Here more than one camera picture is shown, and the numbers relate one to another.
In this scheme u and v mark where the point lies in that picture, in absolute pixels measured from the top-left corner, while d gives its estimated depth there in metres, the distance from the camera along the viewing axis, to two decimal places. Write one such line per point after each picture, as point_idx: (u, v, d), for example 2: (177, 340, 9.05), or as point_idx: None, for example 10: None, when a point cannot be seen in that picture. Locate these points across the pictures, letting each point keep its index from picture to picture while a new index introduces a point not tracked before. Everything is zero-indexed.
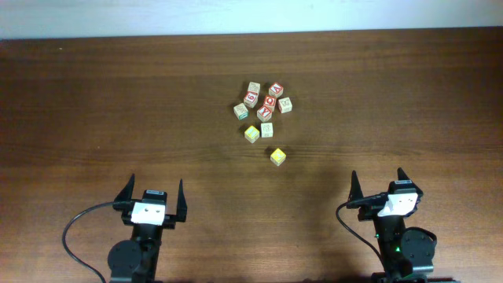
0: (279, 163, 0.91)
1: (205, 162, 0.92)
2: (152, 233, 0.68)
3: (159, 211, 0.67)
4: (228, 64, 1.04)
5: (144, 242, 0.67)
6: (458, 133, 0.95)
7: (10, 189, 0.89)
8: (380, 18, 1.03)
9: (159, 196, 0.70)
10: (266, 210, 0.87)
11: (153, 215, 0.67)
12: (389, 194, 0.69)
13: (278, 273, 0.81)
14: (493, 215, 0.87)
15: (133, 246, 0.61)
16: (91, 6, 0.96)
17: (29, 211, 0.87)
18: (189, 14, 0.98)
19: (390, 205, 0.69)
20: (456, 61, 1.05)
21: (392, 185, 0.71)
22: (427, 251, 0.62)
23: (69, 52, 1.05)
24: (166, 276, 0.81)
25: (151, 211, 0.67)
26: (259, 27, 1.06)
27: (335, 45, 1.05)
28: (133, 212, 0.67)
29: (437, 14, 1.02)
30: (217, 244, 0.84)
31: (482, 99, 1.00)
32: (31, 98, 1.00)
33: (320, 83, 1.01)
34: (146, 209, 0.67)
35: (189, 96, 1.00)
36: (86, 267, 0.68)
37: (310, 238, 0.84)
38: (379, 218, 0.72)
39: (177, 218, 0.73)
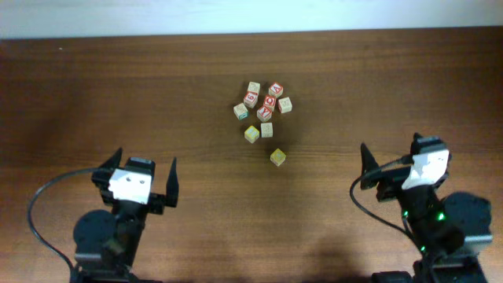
0: (279, 162, 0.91)
1: (205, 162, 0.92)
2: (135, 213, 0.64)
3: (144, 181, 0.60)
4: (228, 64, 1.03)
5: (124, 218, 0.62)
6: (459, 132, 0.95)
7: (10, 189, 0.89)
8: (380, 18, 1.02)
9: (145, 163, 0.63)
10: (266, 211, 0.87)
11: (137, 185, 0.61)
12: (414, 156, 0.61)
13: (277, 273, 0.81)
14: (493, 215, 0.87)
15: (105, 217, 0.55)
16: (90, 6, 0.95)
17: (28, 211, 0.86)
18: (188, 13, 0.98)
19: (417, 169, 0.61)
20: (457, 60, 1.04)
21: (416, 145, 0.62)
22: (481, 217, 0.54)
23: (68, 51, 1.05)
24: (166, 276, 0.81)
25: (134, 181, 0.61)
26: (258, 27, 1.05)
27: (335, 45, 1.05)
28: (111, 179, 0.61)
29: (437, 13, 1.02)
30: (217, 244, 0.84)
31: (482, 99, 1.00)
32: (30, 98, 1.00)
33: (320, 83, 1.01)
34: (129, 178, 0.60)
35: (189, 96, 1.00)
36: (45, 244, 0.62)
37: (310, 238, 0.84)
38: (402, 191, 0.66)
39: (166, 200, 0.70)
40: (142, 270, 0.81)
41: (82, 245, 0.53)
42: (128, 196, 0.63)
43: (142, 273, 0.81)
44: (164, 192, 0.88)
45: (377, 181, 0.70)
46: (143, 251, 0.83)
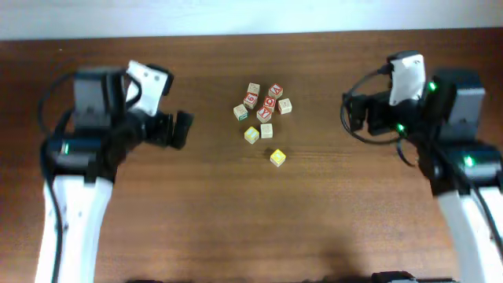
0: (279, 163, 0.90)
1: (205, 163, 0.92)
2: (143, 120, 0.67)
3: (159, 77, 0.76)
4: (228, 65, 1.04)
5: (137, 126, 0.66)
6: None
7: (12, 190, 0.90)
8: (380, 19, 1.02)
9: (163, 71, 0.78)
10: (266, 211, 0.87)
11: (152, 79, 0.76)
12: (392, 62, 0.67)
13: (277, 273, 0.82)
14: None
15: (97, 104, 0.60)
16: (91, 7, 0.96)
17: (31, 212, 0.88)
18: (189, 15, 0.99)
19: (398, 73, 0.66)
20: (456, 61, 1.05)
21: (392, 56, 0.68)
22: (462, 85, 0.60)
23: (68, 53, 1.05)
24: (167, 276, 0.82)
25: (150, 76, 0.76)
26: (258, 29, 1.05)
27: (335, 46, 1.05)
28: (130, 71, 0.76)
29: (437, 14, 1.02)
30: (218, 244, 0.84)
31: (481, 99, 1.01)
32: (31, 100, 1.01)
33: (319, 84, 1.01)
34: (146, 75, 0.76)
35: (189, 97, 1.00)
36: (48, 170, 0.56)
37: (310, 239, 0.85)
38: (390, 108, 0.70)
39: (181, 125, 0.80)
40: (143, 271, 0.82)
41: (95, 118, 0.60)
42: (139, 104, 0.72)
43: (142, 274, 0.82)
44: (165, 193, 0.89)
45: (366, 113, 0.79)
46: (144, 251, 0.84)
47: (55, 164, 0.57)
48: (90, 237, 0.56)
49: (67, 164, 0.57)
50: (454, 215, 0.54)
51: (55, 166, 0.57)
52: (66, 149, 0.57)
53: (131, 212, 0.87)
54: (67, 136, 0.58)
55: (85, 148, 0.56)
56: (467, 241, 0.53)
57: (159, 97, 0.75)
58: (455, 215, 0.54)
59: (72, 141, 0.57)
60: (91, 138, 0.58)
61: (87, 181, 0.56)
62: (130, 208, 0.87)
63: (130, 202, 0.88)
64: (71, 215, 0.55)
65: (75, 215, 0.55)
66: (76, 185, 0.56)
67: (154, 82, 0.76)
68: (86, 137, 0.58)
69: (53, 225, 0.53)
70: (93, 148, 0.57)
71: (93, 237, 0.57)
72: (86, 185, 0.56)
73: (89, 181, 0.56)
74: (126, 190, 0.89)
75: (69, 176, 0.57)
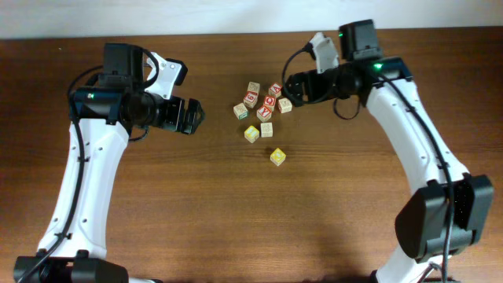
0: (279, 163, 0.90)
1: (206, 162, 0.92)
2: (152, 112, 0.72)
3: (175, 67, 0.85)
4: (228, 64, 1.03)
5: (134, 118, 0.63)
6: (458, 132, 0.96)
7: (12, 189, 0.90)
8: (380, 18, 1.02)
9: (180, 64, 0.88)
10: (266, 210, 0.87)
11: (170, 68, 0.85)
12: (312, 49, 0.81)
13: (277, 273, 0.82)
14: (492, 215, 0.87)
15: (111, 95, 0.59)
16: (89, 6, 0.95)
17: (30, 211, 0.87)
18: (188, 14, 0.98)
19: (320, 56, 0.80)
20: (457, 60, 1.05)
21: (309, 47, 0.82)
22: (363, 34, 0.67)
23: (68, 51, 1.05)
24: (166, 276, 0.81)
25: (168, 66, 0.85)
26: (258, 28, 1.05)
27: (335, 45, 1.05)
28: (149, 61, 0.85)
29: (438, 14, 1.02)
30: (218, 244, 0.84)
31: (481, 98, 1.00)
32: (31, 98, 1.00)
33: None
34: (163, 64, 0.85)
35: (189, 96, 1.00)
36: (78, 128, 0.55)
37: (310, 238, 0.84)
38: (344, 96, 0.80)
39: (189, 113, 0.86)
40: (142, 271, 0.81)
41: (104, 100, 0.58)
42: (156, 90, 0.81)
43: (142, 273, 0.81)
44: (165, 192, 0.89)
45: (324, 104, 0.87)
46: (144, 250, 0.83)
47: (80, 108, 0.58)
48: (107, 177, 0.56)
49: (92, 108, 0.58)
50: (387, 123, 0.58)
51: (80, 108, 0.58)
52: (91, 97, 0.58)
53: (131, 211, 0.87)
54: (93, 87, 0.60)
55: (108, 97, 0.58)
56: (398, 143, 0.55)
57: (172, 82, 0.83)
58: (384, 118, 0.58)
59: (97, 92, 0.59)
60: (114, 90, 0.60)
61: (109, 121, 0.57)
62: (130, 207, 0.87)
63: (130, 201, 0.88)
64: (92, 148, 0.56)
65: (95, 148, 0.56)
66: (99, 123, 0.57)
67: (170, 69, 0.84)
68: (110, 89, 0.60)
69: (77, 155, 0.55)
70: (117, 95, 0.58)
71: (108, 180, 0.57)
72: (108, 126, 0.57)
73: (111, 122, 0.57)
74: (127, 189, 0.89)
75: (93, 119, 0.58)
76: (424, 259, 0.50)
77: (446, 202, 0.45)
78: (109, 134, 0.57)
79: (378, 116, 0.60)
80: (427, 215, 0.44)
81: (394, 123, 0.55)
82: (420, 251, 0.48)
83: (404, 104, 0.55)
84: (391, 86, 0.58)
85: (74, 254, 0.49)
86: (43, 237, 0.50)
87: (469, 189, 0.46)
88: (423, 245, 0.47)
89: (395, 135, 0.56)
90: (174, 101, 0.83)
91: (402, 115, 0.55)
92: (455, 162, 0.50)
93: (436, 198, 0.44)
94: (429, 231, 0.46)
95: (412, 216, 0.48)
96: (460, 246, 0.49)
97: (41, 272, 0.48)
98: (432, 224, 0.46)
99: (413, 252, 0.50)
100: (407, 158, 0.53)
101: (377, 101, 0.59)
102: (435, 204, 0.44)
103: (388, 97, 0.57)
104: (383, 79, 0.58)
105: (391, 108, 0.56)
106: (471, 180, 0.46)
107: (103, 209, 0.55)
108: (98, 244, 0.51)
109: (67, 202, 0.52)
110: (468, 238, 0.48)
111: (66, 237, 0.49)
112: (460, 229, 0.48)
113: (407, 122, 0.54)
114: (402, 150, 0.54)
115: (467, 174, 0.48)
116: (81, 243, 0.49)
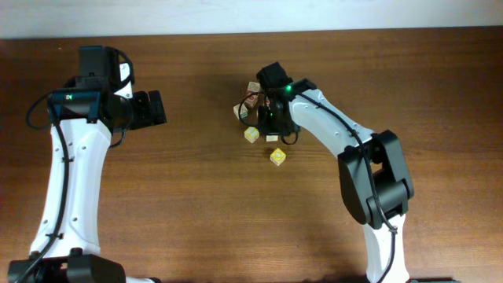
0: (279, 163, 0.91)
1: (205, 162, 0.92)
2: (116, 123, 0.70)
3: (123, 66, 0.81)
4: (228, 64, 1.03)
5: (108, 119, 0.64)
6: (458, 132, 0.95)
7: (11, 189, 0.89)
8: (380, 18, 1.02)
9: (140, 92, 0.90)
10: (266, 210, 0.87)
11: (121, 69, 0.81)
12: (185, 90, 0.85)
13: (278, 273, 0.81)
14: (493, 215, 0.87)
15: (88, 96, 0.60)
16: (89, 6, 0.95)
17: (29, 211, 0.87)
18: (188, 13, 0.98)
19: None
20: (457, 60, 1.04)
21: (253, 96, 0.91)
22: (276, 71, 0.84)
23: (68, 51, 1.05)
24: (166, 276, 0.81)
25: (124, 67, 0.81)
26: (258, 27, 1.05)
27: (335, 45, 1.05)
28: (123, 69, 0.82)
29: (438, 13, 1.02)
30: (218, 244, 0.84)
31: (481, 98, 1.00)
32: (31, 98, 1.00)
33: (320, 83, 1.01)
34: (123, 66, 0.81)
35: (189, 95, 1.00)
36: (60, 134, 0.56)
37: (310, 238, 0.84)
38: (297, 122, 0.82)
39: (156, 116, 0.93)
40: (142, 271, 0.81)
41: (81, 101, 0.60)
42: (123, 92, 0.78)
43: (142, 273, 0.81)
44: (164, 192, 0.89)
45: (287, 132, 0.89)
46: (143, 250, 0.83)
47: (60, 111, 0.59)
48: (93, 175, 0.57)
49: (71, 109, 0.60)
50: (311, 126, 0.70)
51: (60, 110, 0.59)
52: (70, 99, 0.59)
53: (131, 211, 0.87)
54: (71, 89, 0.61)
55: (86, 97, 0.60)
56: (324, 137, 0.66)
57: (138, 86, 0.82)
58: (308, 121, 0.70)
59: (75, 93, 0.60)
60: (91, 90, 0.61)
61: (90, 120, 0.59)
62: (130, 207, 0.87)
63: (130, 201, 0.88)
64: (75, 148, 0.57)
65: (78, 147, 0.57)
66: (80, 123, 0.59)
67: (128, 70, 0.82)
68: (87, 90, 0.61)
69: (60, 155, 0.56)
70: (95, 93, 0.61)
71: (94, 178, 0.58)
72: (89, 125, 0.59)
73: (92, 121, 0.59)
74: (126, 189, 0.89)
75: (74, 119, 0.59)
76: (378, 222, 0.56)
77: (363, 160, 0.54)
78: (91, 132, 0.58)
79: (306, 124, 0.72)
80: (353, 176, 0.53)
81: (313, 123, 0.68)
82: (367, 214, 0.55)
83: (313, 104, 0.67)
84: (301, 99, 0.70)
85: (67, 252, 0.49)
86: (34, 240, 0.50)
87: (380, 145, 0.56)
88: (365, 207, 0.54)
89: (319, 132, 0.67)
90: (140, 97, 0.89)
91: (314, 113, 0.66)
92: (361, 127, 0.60)
93: (354, 159, 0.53)
94: (363, 192, 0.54)
95: (349, 187, 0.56)
96: (398, 200, 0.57)
97: (35, 274, 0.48)
98: (362, 184, 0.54)
99: (362, 218, 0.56)
100: (332, 145, 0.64)
101: (298, 112, 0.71)
102: (354, 165, 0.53)
103: (303, 104, 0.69)
104: (293, 98, 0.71)
105: (307, 112, 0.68)
106: (376, 137, 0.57)
107: (93, 207, 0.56)
108: (90, 240, 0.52)
109: (55, 203, 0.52)
110: (400, 189, 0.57)
111: (58, 237, 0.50)
112: (389, 183, 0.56)
113: (321, 115, 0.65)
114: (327, 142, 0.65)
115: (373, 134, 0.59)
116: (74, 241, 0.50)
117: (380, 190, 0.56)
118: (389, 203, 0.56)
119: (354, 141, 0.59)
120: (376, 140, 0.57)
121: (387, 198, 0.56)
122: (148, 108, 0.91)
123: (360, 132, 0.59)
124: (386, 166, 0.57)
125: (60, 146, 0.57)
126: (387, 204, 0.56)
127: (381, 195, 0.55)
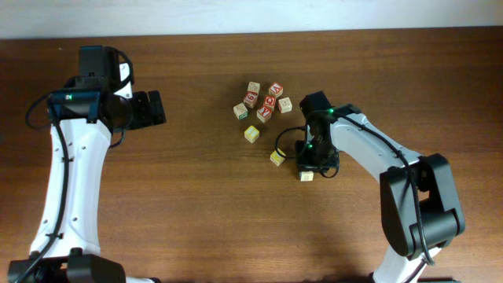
0: (279, 162, 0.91)
1: (205, 162, 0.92)
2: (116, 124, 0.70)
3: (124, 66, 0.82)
4: (228, 64, 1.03)
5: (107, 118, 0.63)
6: (458, 132, 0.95)
7: (11, 189, 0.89)
8: (380, 17, 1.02)
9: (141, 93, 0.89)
10: (266, 210, 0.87)
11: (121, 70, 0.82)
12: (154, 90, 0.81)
13: (277, 273, 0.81)
14: (493, 215, 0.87)
15: (88, 94, 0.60)
16: (89, 6, 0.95)
17: (29, 211, 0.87)
18: (188, 14, 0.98)
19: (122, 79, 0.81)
20: (457, 60, 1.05)
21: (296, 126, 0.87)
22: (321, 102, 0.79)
23: (68, 51, 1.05)
24: (166, 276, 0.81)
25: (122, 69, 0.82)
26: (258, 27, 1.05)
27: (335, 45, 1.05)
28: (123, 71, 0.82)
29: (438, 13, 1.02)
30: (218, 244, 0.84)
31: (481, 98, 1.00)
32: (31, 99, 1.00)
33: (320, 83, 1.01)
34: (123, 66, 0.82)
35: (189, 96, 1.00)
36: (60, 134, 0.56)
37: (310, 238, 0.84)
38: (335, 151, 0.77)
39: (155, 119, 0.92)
40: (142, 270, 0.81)
41: (81, 100, 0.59)
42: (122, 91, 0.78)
43: (142, 273, 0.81)
44: (164, 192, 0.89)
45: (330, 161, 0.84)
46: (143, 250, 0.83)
47: (60, 111, 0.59)
48: (93, 176, 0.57)
49: (71, 108, 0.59)
50: (351, 150, 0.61)
51: (60, 110, 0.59)
52: (69, 99, 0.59)
53: (131, 211, 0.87)
54: (71, 89, 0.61)
55: (86, 97, 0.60)
56: (365, 161, 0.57)
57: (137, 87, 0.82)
58: (348, 145, 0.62)
59: (75, 93, 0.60)
60: (91, 90, 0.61)
61: (89, 120, 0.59)
62: (130, 207, 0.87)
63: (130, 201, 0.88)
64: (75, 148, 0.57)
65: (78, 147, 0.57)
66: (80, 123, 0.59)
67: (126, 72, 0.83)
68: (86, 90, 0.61)
69: (60, 155, 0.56)
70: (94, 93, 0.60)
71: (95, 178, 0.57)
72: (89, 125, 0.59)
73: (92, 121, 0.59)
74: (126, 189, 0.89)
75: (74, 119, 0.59)
76: (417, 255, 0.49)
77: (410, 184, 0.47)
78: (90, 132, 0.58)
79: (345, 148, 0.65)
80: (396, 200, 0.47)
81: (353, 145, 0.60)
82: (409, 244, 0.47)
83: (355, 125, 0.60)
84: (342, 119, 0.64)
85: (67, 252, 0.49)
86: (34, 240, 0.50)
87: (428, 169, 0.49)
88: (409, 235, 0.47)
89: (360, 156, 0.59)
90: (139, 96, 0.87)
91: (356, 134, 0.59)
92: (408, 149, 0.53)
93: (399, 180, 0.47)
94: (406, 218, 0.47)
95: (390, 211, 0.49)
96: (447, 234, 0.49)
97: (35, 274, 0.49)
98: (406, 208, 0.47)
99: (404, 251, 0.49)
100: (373, 168, 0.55)
101: (339, 135, 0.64)
102: (398, 186, 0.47)
103: (343, 126, 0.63)
104: (335, 120, 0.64)
105: (348, 133, 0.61)
106: (425, 160, 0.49)
107: (93, 207, 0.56)
108: (90, 240, 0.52)
109: (55, 203, 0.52)
110: (449, 222, 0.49)
111: (57, 237, 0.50)
112: (436, 212, 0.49)
113: (361, 136, 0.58)
114: (368, 165, 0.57)
115: (420, 156, 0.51)
116: (74, 241, 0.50)
117: (427, 218, 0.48)
118: (436, 236, 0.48)
119: (400, 163, 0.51)
120: (424, 163, 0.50)
121: (434, 230, 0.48)
122: (148, 107, 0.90)
123: (406, 154, 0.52)
124: (434, 193, 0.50)
125: (60, 146, 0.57)
126: (432, 237, 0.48)
127: (428, 225, 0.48)
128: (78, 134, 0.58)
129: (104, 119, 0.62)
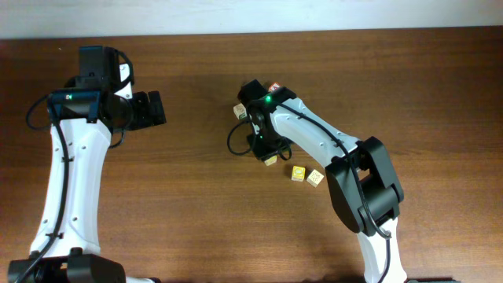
0: (294, 178, 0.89)
1: (205, 162, 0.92)
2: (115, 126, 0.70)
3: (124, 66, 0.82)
4: (228, 64, 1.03)
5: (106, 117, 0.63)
6: (457, 133, 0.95)
7: (10, 189, 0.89)
8: (379, 18, 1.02)
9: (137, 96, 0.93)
10: (266, 210, 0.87)
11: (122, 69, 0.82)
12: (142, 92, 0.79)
13: (277, 273, 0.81)
14: (493, 215, 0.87)
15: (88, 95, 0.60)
16: (89, 7, 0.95)
17: (29, 211, 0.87)
18: (188, 13, 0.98)
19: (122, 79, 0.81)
20: (456, 60, 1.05)
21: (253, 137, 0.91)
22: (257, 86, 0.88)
23: (69, 51, 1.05)
24: (166, 276, 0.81)
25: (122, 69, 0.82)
26: (258, 27, 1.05)
27: (335, 45, 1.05)
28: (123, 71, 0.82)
29: (439, 13, 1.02)
30: (217, 244, 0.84)
31: (480, 98, 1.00)
32: (31, 99, 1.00)
33: (320, 83, 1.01)
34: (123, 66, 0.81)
35: (189, 96, 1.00)
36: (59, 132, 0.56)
37: (310, 238, 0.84)
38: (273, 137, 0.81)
39: (155, 120, 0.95)
40: (142, 271, 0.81)
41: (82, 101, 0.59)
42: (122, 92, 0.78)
43: (142, 273, 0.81)
44: (164, 192, 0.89)
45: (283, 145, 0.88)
46: (144, 250, 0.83)
47: (60, 111, 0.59)
48: (92, 175, 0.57)
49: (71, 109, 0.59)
50: (295, 137, 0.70)
51: (60, 110, 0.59)
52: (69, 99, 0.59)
53: (131, 211, 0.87)
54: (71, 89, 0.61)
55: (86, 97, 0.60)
56: (309, 148, 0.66)
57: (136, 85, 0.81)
58: (291, 132, 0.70)
59: (75, 93, 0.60)
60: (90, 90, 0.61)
61: (89, 120, 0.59)
62: (130, 207, 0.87)
63: (130, 201, 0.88)
64: (75, 148, 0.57)
65: (78, 147, 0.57)
66: (80, 123, 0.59)
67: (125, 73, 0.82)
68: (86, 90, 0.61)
69: (60, 155, 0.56)
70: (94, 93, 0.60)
71: (94, 178, 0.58)
72: (89, 125, 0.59)
73: (92, 121, 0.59)
74: (126, 189, 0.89)
75: (74, 119, 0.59)
76: (371, 230, 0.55)
77: (351, 170, 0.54)
78: (91, 132, 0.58)
79: (288, 135, 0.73)
80: (342, 186, 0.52)
81: (296, 133, 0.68)
82: (360, 223, 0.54)
83: (295, 114, 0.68)
84: (280, 108, 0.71)
85: (67, 252, 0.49)
86: (34, 240, 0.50)
87: (366, 153, 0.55)
88: (357, 217, 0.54)
89: (303, 144, 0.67)
90: (139, 97, 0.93)
91: (297, 123, 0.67)
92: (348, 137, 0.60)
93: (341, 170, 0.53)
94: (354, 201, 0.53)
95: (338, 196, 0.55)
96: (390, 203, 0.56)
97: (35, 274, 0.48)
98: (351, 194, 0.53)
99: (357, 229, 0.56)
100: (318, 155, 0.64)
101: (280, 123, 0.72)
102: (342, 177, 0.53)
103: (284, 116, 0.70)
104: (273, 110, 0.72)
105: (290, 122, 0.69)
106: (361, 145, 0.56)
107: (92, 206, 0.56)
108: (90, 240, 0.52)
109: (55, 203, 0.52)
110: (390, 195, 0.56)
111: (57, 237, 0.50)
112: (378, 189, 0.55)
113: (302, 125, 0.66)
114: (313, 152, 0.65)
115: (358, 142, 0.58)
116: (74, 241, 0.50)
117: (372, 196, 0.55)
118: (380, 209, 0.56)
119: (340, 151, 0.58)
120: (361, 148, 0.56)
121: (377, 204, 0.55)
122: (148, 108, 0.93)
123: (346, 141, 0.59)
124: (373, 171, 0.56)
125: (60, 145, 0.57)
126: (377, 211, 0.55)
127: (372, 201, 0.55)
128: (80, 134, 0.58)
129: (104, 119, 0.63)
